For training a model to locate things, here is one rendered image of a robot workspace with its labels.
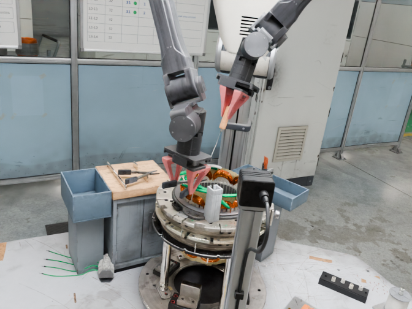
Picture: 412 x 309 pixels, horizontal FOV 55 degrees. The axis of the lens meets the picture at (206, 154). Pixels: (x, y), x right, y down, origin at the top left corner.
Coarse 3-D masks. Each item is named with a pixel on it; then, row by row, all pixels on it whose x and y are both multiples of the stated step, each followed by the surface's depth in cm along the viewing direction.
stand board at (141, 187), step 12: (96, 168) 126; (108, 168) 127; (120, 168) 128; (132, 168) 129; (144, 168) 130; (156, 168) 131; (108, 180) 119; (144, 180) 121; (156, 180) 122; (120, 192) 113; (132, 192) 115; (144, 192) 117
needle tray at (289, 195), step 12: (240, 168) 139; (276, 180) 136; (276, 192) 124; (288, 192) 133; (300, 192) 130; (276, 204) 125; (288, 204) 122; (300, 204) 127; (276, 228) 137; (264, 252) 136
